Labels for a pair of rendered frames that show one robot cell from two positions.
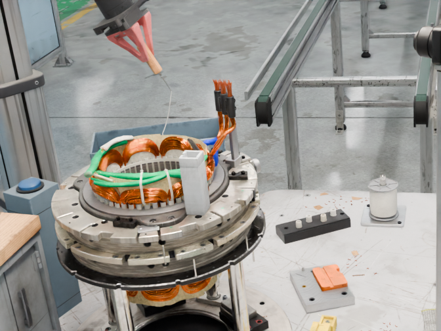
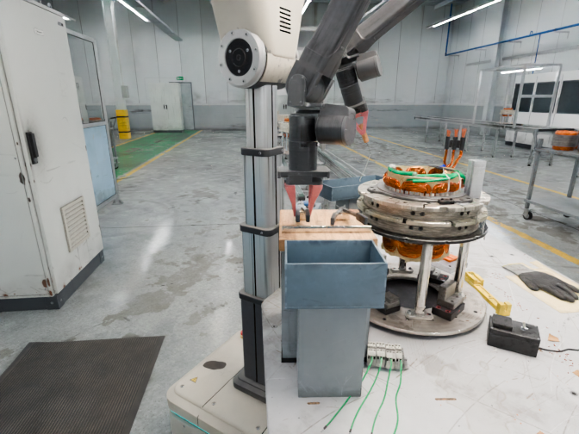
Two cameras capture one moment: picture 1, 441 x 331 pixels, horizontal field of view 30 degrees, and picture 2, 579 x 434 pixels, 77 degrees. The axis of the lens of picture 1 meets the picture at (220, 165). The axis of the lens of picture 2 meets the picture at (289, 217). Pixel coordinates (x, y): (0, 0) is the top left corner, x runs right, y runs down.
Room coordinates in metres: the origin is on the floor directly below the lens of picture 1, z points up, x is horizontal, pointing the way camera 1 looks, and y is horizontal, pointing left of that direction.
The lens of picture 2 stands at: (0.45, 0.78, 1.32)
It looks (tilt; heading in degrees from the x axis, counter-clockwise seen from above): 18 degrees down; 336
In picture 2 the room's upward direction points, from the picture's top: straight up
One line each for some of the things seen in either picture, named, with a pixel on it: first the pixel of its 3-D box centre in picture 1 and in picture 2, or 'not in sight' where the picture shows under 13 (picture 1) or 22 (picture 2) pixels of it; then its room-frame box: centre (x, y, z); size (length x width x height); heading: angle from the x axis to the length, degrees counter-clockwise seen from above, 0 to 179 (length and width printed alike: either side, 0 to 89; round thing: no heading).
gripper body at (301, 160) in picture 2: not in sight; (302, 159); (1.11, 0.47, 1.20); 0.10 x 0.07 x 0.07; 69
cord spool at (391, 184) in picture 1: (383, 199); not in sight; (1.54, -0.33, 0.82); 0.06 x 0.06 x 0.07
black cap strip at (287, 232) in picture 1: (313, 225); not in sight; (1.52, -0.18, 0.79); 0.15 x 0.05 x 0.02; 105
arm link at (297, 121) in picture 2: not in sight; (306, 128); (1.10, 0.47, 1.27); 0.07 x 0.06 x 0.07; 35
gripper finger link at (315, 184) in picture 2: not in sight; (302, 194); (1.10, 0.47, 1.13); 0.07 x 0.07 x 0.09; 69
